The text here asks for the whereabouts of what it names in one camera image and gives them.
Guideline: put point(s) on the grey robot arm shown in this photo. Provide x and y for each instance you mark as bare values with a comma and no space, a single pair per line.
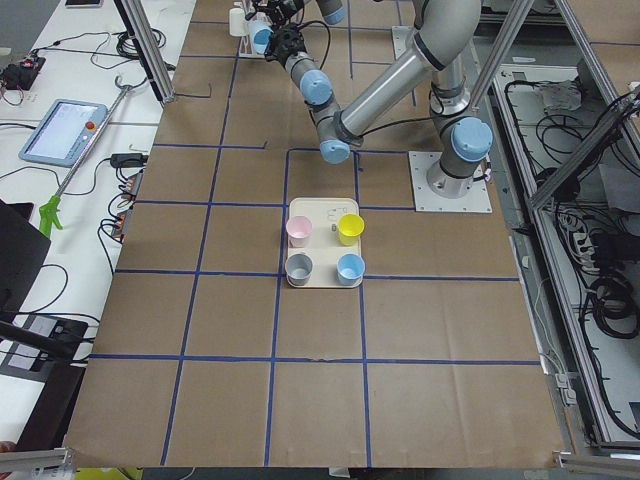
332,11
441,31

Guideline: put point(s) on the grey plastic cup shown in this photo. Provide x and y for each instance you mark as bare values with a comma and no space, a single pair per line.
298,269

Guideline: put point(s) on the blue teach pendant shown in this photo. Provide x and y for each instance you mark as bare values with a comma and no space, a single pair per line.
63,133

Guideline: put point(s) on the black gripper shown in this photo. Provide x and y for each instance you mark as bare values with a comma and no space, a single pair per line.
286,43
259,6

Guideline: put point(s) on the aluminium frame post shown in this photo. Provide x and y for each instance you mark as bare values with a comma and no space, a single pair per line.
139,29

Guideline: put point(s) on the light blue plastic cup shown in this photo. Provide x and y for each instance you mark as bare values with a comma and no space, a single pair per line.
259,35

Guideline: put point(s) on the long metal reacher rod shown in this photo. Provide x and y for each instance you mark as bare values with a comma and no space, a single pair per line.
49,211

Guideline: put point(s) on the cream plastic tray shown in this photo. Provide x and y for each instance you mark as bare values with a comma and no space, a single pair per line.
324,247

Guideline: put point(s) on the white wire cup rack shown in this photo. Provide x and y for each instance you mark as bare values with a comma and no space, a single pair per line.
245,50

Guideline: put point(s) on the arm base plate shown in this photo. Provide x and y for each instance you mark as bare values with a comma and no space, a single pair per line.
436,192

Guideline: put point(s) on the pink plastic cup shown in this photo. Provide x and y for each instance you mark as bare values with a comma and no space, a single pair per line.
299,230

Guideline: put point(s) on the pale green plastic cup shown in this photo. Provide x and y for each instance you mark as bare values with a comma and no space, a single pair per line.
238,26

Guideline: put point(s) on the yellow plastic cup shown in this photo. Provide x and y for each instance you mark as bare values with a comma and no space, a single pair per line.
350,228

